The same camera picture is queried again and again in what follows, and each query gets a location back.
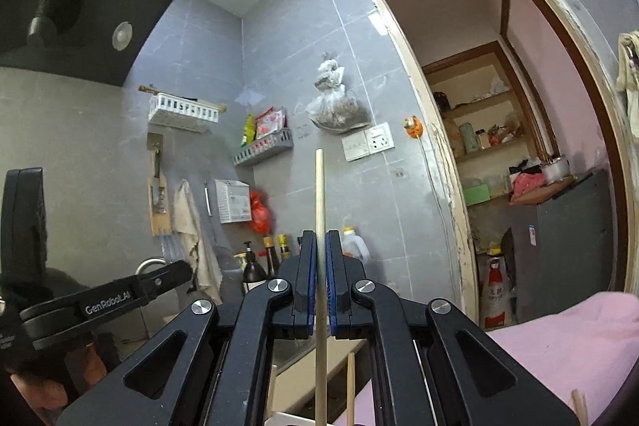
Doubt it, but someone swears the pale cream chopstick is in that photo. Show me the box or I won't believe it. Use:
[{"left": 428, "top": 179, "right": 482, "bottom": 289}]
[{"left": 345, "top": 351, "right": 356, "bottom": 426}]

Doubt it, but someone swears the white utensil holder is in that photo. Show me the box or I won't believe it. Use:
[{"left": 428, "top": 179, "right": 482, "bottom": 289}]
[{"left": 264, "top": 412, "right": 315, "bottom": 426}]

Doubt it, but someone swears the brown bamboo chopstick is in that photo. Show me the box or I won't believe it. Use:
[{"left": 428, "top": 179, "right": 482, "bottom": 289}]
[{"left": 571, "top": 389, "right": 589, "bottom": 426}]

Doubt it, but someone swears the left hand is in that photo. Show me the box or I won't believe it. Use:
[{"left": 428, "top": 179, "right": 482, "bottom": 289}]
[{"left": 11, "top": 343, "right": 107, "bottom": 425}]

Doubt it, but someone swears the steel faucet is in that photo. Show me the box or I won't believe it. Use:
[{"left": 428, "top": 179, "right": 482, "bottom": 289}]
[{"left": 135, "top": 257, "right": 167, "bottom": 276}]

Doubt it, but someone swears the large vinegar jug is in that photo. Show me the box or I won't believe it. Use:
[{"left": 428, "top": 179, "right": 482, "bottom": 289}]
[{"left": 341, "top": 227, "right": 371, "bottom": 266}]

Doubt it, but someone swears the hanging beige towel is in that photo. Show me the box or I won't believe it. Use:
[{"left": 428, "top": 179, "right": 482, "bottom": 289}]
[{"left": 173, "top": 178, "right": 223, "bottom": 305}]

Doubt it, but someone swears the dark soy sauce bottle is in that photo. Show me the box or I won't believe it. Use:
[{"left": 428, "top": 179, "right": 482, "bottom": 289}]
[{"left": 263, "top": 236, "right": 280, "bottom": 279}]

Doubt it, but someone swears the black pump bottle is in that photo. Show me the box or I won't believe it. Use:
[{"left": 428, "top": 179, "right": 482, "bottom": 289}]
[{"left": 242, "top": 241, "right": 268, "bottom": 293}]

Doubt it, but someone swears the red plastic bag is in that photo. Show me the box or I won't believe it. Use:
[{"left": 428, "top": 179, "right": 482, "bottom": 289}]
[{"left": 249, "top": 190, "right": 272, "bottom": 236}]

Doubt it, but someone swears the red white bottle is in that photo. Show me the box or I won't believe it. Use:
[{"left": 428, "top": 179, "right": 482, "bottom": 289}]
[{"left": 480, "top": 256, "right": 514, "bottom": 330}]

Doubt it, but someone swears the green box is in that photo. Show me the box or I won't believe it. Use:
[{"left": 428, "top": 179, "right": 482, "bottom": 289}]
[{"left": 464, "top": 184, "right": 492, "bottom": 206}]

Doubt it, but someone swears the hanging plastic bag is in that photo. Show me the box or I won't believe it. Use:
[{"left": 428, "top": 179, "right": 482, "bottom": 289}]
[{"left": 306, "top": 53, "right": 370, "bottom": 134}]

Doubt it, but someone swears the grey cabinet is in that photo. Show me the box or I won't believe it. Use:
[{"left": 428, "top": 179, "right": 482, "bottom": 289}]
[{"left": 510, "top": 170, "right": 614, "bottom": 323}]

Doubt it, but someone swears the pink floral cloth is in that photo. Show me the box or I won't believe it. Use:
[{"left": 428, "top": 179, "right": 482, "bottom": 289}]
[{"left": 355, "top": 292, "right": 638, "bottom": 425}]

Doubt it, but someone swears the black range hood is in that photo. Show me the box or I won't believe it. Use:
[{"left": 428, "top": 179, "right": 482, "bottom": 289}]
[{"left": 1, "top": 0, "right": 173, "bottom": 87}]

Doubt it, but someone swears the white wall box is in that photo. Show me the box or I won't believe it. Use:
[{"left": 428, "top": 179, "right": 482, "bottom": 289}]
[{"left": 214, "top": 179, "right": 251, "bottom": 224}]

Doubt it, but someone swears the white wall socket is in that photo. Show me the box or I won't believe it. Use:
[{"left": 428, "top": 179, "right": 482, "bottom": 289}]
[{"left": 341, "top": 122, "right": 394, "bottom": 162}]

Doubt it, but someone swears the grey wall shelf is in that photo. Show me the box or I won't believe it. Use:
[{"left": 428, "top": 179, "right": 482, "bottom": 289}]
[{"left": 233, "top": 127, "right": 294, "bottom": 166}]

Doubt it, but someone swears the white wall rack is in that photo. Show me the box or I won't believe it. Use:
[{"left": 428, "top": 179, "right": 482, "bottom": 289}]
[{"left": 137, "top": 85, "right": 228, "bottom": 134}]

